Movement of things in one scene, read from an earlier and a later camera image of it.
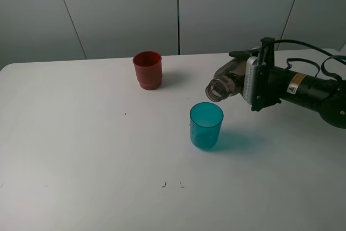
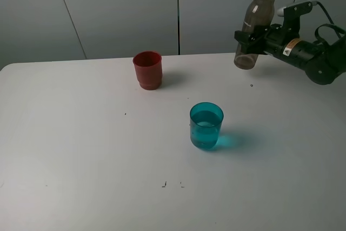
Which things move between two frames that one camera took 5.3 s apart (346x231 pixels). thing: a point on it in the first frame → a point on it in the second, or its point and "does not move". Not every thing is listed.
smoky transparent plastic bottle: (228, 81) → (259, 11)
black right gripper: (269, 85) → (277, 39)
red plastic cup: (148, 68) does not move
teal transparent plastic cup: (206, 119) does not move
